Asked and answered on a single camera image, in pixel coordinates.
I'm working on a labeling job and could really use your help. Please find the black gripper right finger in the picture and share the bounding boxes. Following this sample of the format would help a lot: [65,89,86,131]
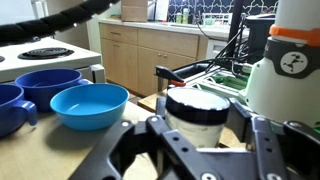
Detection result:
[229,98,320,180]

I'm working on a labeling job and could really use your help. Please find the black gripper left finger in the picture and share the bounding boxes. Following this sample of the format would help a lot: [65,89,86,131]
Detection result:
[68,97,214,180]

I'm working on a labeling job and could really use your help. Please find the wooden kitchen base cabinets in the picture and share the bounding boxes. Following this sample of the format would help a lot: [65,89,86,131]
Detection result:
[98,22,209,98]

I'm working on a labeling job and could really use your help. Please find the light blue plastic bowl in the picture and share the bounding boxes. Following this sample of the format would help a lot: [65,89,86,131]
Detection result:
[49,83,130,131]

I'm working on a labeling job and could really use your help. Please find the white dishwasher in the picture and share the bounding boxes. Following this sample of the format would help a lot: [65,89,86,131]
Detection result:
[205,39,228,60]

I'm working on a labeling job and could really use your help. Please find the black electronics box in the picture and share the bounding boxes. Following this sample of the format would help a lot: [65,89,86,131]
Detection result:
[244,14,276,62]

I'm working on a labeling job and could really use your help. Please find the brown cardboard box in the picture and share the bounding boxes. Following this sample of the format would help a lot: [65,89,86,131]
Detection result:
[120,0,149,23]

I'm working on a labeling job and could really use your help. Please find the dark blue plastic cup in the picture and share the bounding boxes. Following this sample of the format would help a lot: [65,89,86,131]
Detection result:
[14,68,92,113]

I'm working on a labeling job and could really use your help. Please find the wooden butcher block table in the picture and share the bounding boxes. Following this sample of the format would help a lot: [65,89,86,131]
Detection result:
[0,99,248,180]

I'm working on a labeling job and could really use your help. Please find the white electric stove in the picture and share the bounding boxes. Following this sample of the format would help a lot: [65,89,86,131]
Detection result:
[0,36,106,84]

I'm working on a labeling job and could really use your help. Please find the black clamp with red handle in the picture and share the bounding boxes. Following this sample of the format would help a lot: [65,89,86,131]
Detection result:
[154,64,188,92]

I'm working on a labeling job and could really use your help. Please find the black cable bundle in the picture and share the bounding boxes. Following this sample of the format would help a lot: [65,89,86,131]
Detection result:
[196,13,258,73]

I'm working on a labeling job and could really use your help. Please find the white wire dish rack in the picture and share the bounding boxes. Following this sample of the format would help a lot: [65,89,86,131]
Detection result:
[201,12,234,28]

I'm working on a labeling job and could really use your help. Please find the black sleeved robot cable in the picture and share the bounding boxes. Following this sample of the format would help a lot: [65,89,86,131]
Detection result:
[0,0,120,40]

